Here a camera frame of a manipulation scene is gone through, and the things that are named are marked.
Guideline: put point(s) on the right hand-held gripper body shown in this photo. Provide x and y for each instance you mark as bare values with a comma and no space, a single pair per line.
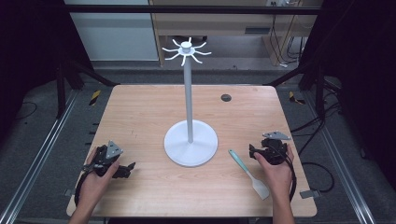
274,148

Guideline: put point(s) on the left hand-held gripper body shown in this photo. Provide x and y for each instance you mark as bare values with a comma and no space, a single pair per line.
105,157

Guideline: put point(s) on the white hook rack stand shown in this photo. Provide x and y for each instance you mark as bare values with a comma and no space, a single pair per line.
190,130

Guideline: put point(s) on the person's left hand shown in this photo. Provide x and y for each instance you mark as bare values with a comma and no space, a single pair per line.
97,181

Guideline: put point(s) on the person's right hand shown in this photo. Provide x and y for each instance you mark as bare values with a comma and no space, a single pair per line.
276,177

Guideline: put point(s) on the yellow black hazard tape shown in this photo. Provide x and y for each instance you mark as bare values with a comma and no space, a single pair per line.
95,97
294,97

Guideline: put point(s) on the black metal stand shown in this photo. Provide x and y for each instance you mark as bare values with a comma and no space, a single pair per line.
311,81
71,77

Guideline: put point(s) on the white cabinet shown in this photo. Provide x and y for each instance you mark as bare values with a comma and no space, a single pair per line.
115,34

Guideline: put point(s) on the grey table bracket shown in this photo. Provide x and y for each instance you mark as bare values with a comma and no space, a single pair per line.
310,194
69,192

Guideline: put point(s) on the aluminium floor rail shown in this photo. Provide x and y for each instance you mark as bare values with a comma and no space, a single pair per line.
342,161
34,161

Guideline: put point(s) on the black metal frame bar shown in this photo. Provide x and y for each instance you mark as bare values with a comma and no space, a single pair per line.
193,9

